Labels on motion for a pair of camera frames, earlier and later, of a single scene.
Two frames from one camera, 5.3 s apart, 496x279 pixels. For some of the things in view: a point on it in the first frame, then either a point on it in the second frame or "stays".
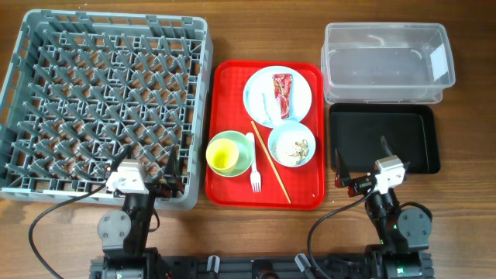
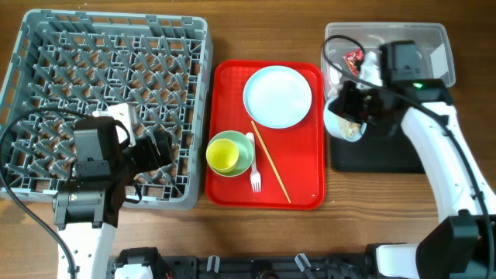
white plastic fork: x=255 y=175 stays
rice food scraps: x=301 y=153 → x=349 y=129
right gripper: x=342 y=178 → x=340 y=105
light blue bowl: x=291 y=143 → x=331 y=120
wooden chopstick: x=271 y=163 stays
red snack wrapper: x=282 y=85 → x=353 y=59
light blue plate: x=273 y=94 stays
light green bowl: x=245 y=153 stays
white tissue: x=273 y=108 → x=370 y=72
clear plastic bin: x=386 y=63 stays
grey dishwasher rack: x=86 y=90 stays
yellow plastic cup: x=222 y=155 stays
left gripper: x=171 y=177 → x=151 y=161
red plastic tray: x=265 y=184 stays
